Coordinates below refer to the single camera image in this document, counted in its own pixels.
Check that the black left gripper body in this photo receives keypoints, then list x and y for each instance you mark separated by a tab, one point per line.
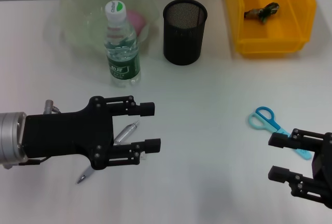
67	133

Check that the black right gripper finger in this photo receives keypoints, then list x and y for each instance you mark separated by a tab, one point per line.
280	139
280	174

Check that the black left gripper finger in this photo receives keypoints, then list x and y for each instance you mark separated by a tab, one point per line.
145	109
150	146

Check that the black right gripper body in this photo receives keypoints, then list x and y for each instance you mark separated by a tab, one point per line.
325	172

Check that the blue scissors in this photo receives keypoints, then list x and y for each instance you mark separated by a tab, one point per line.
267	121

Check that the clear water bottle green label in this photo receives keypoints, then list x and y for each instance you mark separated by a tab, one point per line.
123	63

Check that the green plastic wrapper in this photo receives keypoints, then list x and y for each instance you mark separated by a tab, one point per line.
262	12

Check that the silver pen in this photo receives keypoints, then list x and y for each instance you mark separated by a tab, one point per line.
124	133

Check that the black mesh pen holder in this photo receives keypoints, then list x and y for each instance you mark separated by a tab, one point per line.
182	42

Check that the green translucent fruit bowl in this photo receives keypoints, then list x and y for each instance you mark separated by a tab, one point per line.
80	27

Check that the yellow plastic bin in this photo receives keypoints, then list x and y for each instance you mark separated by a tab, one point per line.
269	40

